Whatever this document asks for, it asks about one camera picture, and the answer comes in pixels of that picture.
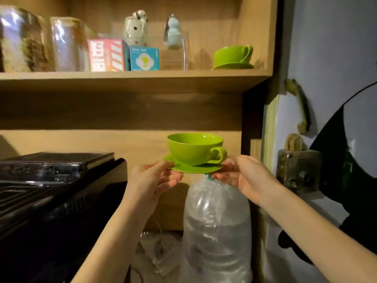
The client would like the green saucer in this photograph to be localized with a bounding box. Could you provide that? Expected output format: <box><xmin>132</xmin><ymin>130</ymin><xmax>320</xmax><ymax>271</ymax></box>
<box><xmin>212</xmin><ymin>62</ymin><xmax>254</xmax><ymax>70</ymax></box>
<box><xmin>163</xmin><ymin>154</ymin><xmax>224</xmax><ymax>175</ymax></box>

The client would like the person's left forearm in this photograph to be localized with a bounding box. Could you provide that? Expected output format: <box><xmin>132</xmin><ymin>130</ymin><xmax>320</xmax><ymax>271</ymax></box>
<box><xmin>70</xmin><ymin>200</ymin><xmax>154</xmax><ymax>283</ymax></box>

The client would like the white power strip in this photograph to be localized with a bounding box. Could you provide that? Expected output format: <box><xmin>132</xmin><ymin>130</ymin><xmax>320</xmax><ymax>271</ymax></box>
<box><xmin>138</xmin><ymin>231</ymin><xmax>185</xmax><ymax>277</ymax></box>

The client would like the grey cable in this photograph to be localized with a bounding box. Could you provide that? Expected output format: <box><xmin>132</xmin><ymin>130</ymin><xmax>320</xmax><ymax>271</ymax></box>
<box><xmin>141</xmin><ymin>221</ymin><xmax>165</xmax><ymax>258</ymax></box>

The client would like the light blue gourd figurine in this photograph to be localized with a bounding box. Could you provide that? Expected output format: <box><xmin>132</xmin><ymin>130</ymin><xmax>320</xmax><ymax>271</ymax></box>
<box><xmin>163</xmin><ymin>14</ymin><xmax>184</xmax><ymax>50</ymax></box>

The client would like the large clear water bottle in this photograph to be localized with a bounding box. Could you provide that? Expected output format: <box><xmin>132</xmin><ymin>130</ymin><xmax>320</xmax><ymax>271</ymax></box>
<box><xmin>179</xmin><ymin>172</ymin><xmax>253</xmax><ymax>283</ymax></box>

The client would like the spotted dog ceramic figurine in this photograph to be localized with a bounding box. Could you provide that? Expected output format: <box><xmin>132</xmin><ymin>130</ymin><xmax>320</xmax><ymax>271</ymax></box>
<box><xmin>123</xmin><ymin>9</ymin><xmax>148</xmax><ymax>47</ymax></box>

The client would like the person's right hand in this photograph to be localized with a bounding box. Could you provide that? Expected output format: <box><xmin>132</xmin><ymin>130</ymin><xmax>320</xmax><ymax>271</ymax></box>
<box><xmin>210</xmin><ymin>154</ymin><xmax>282</xmax><ymax>207</ymax></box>

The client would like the black coffee machine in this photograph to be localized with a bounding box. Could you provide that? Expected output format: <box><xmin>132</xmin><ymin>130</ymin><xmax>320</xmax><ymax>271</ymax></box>
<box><xmin>0</xmin><ymin>152</ymin><xmax>129</xmax><ymax>283</ymax></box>

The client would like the pale green door frame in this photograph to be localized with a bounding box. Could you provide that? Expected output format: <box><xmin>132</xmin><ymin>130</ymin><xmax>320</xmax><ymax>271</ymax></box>
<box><xmin>259</xmin><ymin>96</ymin><xmax>280</xmax><ymax>283</ymax></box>

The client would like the brass door lock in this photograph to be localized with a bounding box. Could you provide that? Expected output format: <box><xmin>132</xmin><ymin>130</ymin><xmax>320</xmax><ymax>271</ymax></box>
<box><xmin>276</xmin><ymin>149</ymin><xmax>323</xmax><ymax>194</ymax></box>

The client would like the person's right forearm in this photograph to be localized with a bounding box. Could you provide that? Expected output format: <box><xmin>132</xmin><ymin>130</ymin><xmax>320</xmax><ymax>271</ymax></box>
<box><xmin>253</xmin><ymin>182</ymin><xmax>377</xmax><ymax>283</ymax></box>

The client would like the clear glass jar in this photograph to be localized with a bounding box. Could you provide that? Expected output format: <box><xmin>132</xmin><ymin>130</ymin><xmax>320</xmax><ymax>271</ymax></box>
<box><xmin>50</xmin><ymin>17</ymin><xmax>96</xmax><ymax>72</ymax></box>

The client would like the white door with black drawing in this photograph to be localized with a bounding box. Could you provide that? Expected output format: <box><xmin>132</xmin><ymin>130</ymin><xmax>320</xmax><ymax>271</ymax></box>
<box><xmin>266</xmin><ymin>0</ymin><xmax>377</xmax><ymax>283</ymax></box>

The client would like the beige latch lever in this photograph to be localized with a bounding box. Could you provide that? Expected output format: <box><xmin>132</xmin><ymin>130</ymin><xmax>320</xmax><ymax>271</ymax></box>
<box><xmin>284</xmin><ymin>133</ymin><xmax>307</xmax><ymax>152</ymax></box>

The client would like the person's left hand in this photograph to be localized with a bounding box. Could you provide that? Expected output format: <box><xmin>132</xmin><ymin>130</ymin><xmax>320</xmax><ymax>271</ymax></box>
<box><xmin>122</xmin><ymin>160</ymin><xmax>184</xmax><ymax>217</ymax></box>

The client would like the teal box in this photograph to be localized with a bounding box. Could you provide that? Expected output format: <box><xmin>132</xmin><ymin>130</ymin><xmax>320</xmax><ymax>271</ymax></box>
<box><xmin>129</xmin><ymin>46</ymin><xmax>160</xmax><ymax>71</ymax></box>

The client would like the pink striped box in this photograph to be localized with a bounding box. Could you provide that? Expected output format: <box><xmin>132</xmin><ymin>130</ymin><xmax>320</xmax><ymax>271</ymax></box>
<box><xmin>87</xmin><ymin>39</ymin><xmax>131</xmax><ymax>72</ymax></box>

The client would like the green cup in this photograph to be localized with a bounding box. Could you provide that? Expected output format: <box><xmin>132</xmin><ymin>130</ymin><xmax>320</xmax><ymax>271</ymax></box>
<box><xmin>213</xmin><ymin>45</ymin><xmax>254</xmax><ymax>66</ymax></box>
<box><xmin>167</xmin><ymin>132</ymin><xmax>228</xmax><ymax>167</ymax></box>

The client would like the clear acrylic tray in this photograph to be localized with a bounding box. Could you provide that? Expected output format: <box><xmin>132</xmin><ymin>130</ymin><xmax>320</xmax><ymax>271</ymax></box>
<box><xmin>97</xmin><ymin>31</ymin><xmax>190</xmax><ymax>71</ymax></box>

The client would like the glass jar with grains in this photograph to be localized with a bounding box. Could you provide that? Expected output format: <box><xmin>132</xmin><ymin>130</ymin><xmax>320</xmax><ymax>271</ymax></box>
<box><xmin>0</xmin><ymin>5</ymin><xmax>55</xmax><ymax>73</ymax></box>

